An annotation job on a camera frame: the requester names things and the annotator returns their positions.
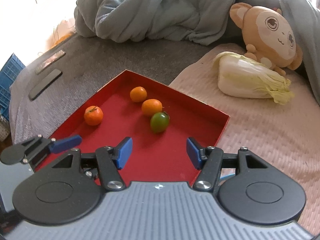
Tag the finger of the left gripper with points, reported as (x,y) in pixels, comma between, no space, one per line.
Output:
(33,150)

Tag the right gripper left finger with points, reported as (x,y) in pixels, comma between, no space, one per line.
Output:
(104,164)

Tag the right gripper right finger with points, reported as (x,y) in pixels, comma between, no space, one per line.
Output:
(210,161)

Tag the large orange tangerine left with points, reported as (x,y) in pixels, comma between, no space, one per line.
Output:
(93,115)

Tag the red cardboard tray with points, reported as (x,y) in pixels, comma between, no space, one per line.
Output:
(154,157)

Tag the green tomato back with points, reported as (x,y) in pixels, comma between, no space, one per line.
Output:
(159,122)

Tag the orange tangerine back right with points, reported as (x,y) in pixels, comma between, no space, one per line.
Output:
(151,107)

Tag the small orange kumquat back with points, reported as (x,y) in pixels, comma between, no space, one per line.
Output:
(138,94)

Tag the black flat remote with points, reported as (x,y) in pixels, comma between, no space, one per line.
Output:
(43,84)

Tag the blue plastic crate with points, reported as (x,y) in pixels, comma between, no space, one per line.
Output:
(9,73)

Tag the napa cabbage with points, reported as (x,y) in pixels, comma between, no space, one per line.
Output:
(242,77)

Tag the shiny flat packet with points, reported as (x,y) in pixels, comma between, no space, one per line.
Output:
(46,63)

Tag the monkey plush toy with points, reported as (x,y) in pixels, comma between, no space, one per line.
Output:
(268,37)

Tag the grey-blue duvet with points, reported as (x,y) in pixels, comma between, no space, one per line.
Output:
(199,21)

